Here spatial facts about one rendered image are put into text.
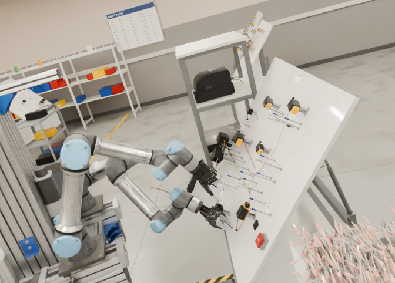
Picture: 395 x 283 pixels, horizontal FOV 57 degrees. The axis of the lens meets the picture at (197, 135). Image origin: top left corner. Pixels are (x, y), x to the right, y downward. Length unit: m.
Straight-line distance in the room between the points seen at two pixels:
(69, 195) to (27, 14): 8.83
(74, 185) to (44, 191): 0.47
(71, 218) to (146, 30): 7.82
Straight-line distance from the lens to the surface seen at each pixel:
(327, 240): 1.00
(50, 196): 2.08
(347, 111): 1.50
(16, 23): 10.45
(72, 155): 1.56
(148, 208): 1.90
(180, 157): 1.64
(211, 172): 1.69
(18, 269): 2.22
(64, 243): 1.73
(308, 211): 2.39
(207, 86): 2.67
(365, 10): 9.56
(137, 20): 9.26
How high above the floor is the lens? 2.16
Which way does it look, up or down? 20 degrees down
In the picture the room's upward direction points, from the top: 16 degrees counter-clockwise
